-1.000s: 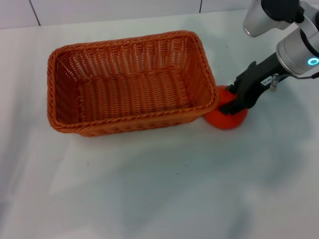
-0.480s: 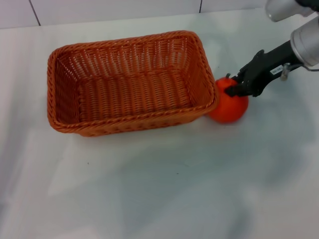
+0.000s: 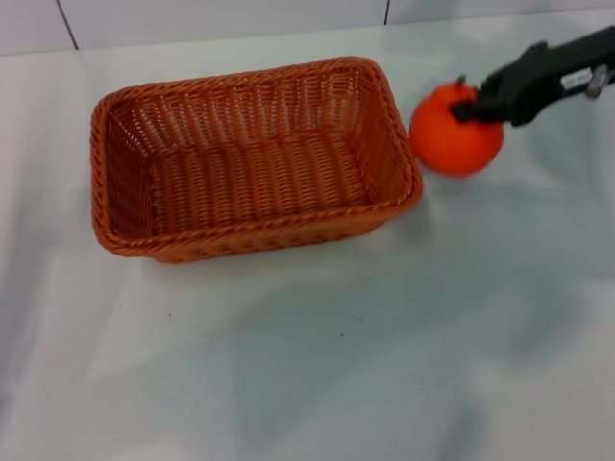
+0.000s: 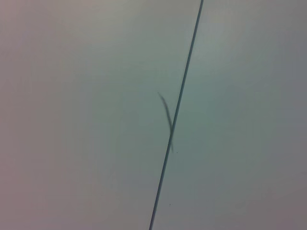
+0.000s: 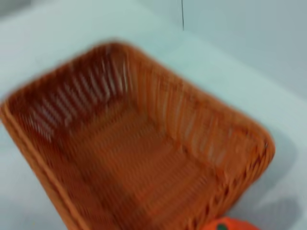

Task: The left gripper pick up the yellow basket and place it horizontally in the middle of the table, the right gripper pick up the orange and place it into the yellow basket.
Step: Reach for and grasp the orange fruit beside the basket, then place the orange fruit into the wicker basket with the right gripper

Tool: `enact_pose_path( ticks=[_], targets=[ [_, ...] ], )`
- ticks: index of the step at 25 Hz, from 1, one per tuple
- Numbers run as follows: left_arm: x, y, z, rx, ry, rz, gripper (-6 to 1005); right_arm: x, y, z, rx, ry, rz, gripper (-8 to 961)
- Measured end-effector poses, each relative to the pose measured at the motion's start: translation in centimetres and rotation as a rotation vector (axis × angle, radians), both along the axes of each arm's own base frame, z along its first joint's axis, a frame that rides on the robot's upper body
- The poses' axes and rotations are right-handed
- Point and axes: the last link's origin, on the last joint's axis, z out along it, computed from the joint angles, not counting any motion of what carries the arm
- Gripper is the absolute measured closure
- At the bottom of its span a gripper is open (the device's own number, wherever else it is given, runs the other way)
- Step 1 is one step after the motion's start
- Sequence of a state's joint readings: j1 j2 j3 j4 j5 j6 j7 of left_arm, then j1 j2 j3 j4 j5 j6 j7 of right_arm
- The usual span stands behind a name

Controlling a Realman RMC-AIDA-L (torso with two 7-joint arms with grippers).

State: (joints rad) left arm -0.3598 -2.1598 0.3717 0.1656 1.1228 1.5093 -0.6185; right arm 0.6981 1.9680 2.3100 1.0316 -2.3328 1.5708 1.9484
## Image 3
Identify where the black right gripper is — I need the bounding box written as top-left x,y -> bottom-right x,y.
450,23 -> 615,129

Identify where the orange toy fruit with stem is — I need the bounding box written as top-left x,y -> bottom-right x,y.
408,74 -> 505,178

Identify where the orange woven plastic basket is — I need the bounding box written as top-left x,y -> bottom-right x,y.
89,56 -> 425,265

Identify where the silver metal pin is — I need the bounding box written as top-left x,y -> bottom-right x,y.
586,66 -> 609,100

